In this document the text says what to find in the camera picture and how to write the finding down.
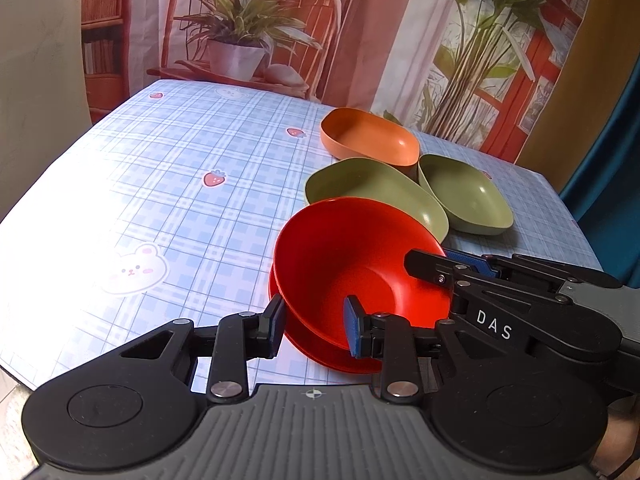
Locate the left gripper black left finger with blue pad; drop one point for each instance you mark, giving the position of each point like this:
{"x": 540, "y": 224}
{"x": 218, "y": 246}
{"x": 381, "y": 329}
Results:
{"x": 235, "y": 340}

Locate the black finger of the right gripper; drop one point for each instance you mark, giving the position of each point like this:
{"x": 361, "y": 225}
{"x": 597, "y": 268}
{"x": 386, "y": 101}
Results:
{"x": 533, "y": 271}
{"x": 537, "y": 321}

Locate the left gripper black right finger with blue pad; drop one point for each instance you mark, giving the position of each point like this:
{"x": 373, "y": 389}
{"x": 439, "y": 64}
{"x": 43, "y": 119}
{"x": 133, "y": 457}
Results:
{"x": 392, "y": 339}

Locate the red round bowl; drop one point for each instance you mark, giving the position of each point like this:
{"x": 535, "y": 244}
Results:
{"x": 354, "y": 246}

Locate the orange squarish bowl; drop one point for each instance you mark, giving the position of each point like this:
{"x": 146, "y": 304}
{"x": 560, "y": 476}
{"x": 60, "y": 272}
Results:
{"x": 347, "y": 132}

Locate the red round plate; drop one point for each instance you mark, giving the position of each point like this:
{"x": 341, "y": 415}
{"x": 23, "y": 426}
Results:
{"x": 320, "y": 344}

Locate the green squarish bowl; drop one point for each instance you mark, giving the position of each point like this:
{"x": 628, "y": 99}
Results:
{"x": 471, "y": 201}

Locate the teal curtain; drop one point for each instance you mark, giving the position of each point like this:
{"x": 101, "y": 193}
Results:
{"x": 603, "y": 193}

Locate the blue plaid tablecloth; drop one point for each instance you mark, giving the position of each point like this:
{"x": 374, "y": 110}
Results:
{"x": 167, "y": 208}

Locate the green squarish plate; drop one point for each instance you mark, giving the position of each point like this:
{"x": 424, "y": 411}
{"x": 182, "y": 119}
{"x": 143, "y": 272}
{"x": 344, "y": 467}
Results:
{"x": 367, "y": 178}

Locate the printed plant backdrop cloth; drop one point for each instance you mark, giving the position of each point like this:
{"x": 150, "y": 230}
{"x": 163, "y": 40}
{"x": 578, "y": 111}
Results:
{"x": 474, "y": 72}

